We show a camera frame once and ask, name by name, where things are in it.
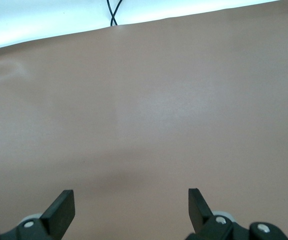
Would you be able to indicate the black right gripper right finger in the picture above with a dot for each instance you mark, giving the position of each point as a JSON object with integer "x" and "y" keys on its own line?
{"x": 198, "y": 212}

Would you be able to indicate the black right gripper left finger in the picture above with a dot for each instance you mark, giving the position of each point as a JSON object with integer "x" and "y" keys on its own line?
{"x": 58, "y": 215}

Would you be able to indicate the brown table mat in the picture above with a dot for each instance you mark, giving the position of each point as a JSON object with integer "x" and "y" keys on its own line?
{"x": 143, "y": 125}

